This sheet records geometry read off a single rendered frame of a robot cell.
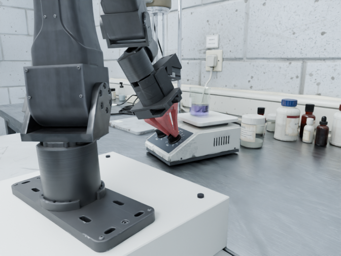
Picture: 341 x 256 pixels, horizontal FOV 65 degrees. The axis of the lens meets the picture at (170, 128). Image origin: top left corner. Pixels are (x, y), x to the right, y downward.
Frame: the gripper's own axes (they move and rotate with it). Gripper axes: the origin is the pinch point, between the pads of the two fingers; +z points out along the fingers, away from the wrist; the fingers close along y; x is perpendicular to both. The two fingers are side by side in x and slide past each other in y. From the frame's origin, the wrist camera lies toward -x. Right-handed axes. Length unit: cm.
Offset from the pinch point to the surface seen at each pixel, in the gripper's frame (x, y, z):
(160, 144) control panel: 1.9, 3.4, 1.4
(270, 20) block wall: -60, -8, -1
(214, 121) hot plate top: -6.3, -7.0, 2.2
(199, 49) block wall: -64, 25, 2
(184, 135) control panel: -0.7, -2.2, 1.4
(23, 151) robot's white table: 16.0, 34.0, -9.4
